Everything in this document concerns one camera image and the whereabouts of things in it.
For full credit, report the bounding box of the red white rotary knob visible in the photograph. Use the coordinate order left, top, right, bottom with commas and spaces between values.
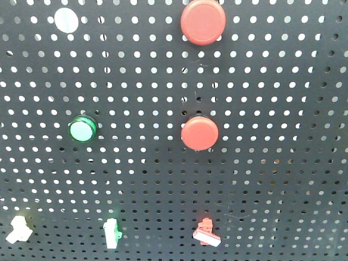
192, 218, 221, 247

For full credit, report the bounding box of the green white rotary knob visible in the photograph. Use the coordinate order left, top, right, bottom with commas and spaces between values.
103, 218, 122, 249

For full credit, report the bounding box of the yellow white rotary knob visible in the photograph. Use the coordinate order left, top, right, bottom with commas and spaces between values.
6, 215, 33, 244

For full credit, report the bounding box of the lower red mushroom button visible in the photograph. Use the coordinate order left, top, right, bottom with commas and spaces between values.
181, 116, 219, 151

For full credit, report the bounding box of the red mushroom button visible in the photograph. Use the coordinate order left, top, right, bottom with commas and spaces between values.
181, 116, 219, 151
181, 0, 226, 46

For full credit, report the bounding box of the green round push button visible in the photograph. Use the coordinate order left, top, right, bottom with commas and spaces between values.
68, 115, 97, 142

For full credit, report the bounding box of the upper red mushroom button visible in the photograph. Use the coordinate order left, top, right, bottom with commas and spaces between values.
181, 0, 226, 46

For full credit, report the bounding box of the black perforated pegboard panel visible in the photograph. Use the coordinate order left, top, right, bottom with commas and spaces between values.
1, 1, 347, 260

